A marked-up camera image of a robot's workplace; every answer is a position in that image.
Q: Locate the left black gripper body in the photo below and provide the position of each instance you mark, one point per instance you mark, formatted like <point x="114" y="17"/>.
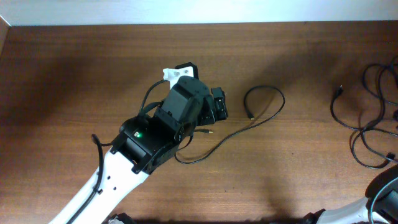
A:
<point x="206" y="117"/>

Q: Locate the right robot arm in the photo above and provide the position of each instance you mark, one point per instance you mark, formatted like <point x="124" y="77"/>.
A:
<point x="379" y="205"/>

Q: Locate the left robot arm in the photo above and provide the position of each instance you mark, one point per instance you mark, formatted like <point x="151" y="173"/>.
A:
<point x="145" y="142"/>

